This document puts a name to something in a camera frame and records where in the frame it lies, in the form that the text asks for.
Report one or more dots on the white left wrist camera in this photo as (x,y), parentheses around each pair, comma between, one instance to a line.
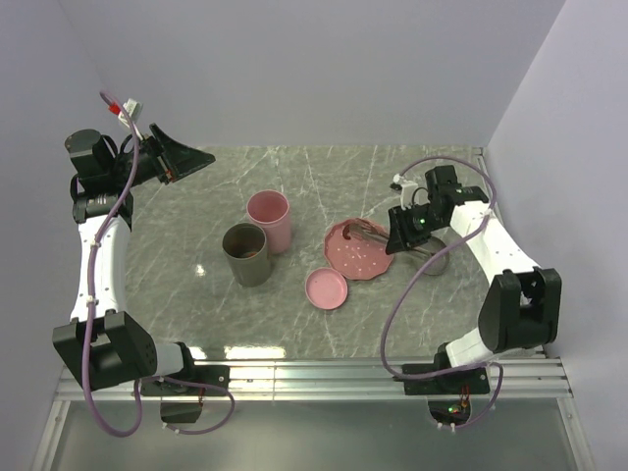
(128,114)

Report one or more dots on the metal serving tongs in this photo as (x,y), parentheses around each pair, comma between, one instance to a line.
(364,231)

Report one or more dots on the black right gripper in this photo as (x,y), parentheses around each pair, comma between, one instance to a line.
(400,231)

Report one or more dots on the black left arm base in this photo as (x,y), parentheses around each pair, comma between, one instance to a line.
(183,395)

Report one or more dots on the aluminium frame rail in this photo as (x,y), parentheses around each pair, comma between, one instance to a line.
(334,415)

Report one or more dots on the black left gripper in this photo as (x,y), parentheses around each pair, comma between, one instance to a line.
(176,161)

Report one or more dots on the grey round lid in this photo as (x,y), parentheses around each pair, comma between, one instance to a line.
(423,253)

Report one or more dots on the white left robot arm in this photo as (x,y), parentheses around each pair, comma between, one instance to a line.
(102,345)

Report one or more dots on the pink cylindrical container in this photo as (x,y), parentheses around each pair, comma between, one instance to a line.
(270,210)

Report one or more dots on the pink dotted plate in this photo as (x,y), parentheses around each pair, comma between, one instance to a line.
(356,249)

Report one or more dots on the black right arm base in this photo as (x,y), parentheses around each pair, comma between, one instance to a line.
(450,406)

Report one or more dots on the pink round lid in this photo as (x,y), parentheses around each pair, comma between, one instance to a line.
(326,288)

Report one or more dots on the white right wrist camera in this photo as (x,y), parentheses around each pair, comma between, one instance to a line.
(405,188)

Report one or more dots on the grey cylindrical container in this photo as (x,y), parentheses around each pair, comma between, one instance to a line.
(246,249)

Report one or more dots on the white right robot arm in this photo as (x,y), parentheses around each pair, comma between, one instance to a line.
(521,308)

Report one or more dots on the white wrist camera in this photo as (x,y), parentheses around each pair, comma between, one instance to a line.
(128,114)
(405,188)

